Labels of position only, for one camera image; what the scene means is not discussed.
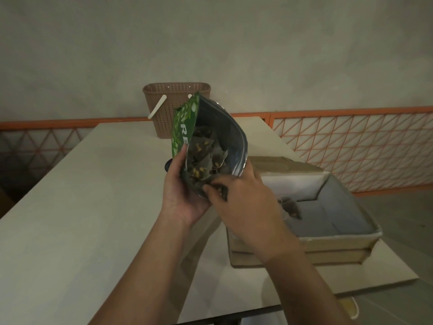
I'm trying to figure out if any green tea pouch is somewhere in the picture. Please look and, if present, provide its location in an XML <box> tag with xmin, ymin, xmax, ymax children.
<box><xmin>170</xmin><ymin>92</ymin><xmax>249</xmax><ymax>200</ymax></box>

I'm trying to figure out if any beige fabric storage box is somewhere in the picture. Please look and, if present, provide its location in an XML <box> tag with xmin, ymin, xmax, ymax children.
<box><xmin>227</xmin><ymin>156</ymin><xmax>383</xmax><ymax>268</ymax></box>

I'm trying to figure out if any person's right hand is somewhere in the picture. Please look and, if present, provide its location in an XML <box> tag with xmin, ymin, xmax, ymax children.
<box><xmin>202</xmin><ymin>162</ymin><xmax>302</xmax><ymax>265</ymax></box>

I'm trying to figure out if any orange metal mesh fence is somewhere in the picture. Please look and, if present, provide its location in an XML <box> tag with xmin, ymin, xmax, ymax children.
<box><xmin>0</xmin><ymin>106</ymin><xmax>433</xmax><ymax>197</ymax></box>

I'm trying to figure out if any pile of green tea bags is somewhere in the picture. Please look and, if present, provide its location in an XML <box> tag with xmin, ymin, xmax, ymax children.
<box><xmin>186</xmin><ymin>126</ymin><xmax>229</xmax><ymax>197</ymax></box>

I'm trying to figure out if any person's left hand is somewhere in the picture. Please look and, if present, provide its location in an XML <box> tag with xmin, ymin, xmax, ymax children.
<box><xmin>161</xmin><ymin>145</ymin><xmax>214</xmax><ymax>227</ymax></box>

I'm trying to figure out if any person's left forearm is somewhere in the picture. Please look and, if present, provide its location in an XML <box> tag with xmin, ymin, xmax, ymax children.
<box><xmin>88</xmin><ymin>208</ymin><xmax>195</xmax><ymax>325</ymax></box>

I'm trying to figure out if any brown perforated plastic basket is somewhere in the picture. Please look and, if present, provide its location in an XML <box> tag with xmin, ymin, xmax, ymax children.
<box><xmin>142</xmin><ymin>82</ymin><xmax>212</xmax><ymax>139</ymax></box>

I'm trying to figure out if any green tea bag with tag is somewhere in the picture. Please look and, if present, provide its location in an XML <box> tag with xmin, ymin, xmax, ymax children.
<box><xmin>277</xmin><ymin>196</ymin><xmax>302</xmax><ymax>220</ymax></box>

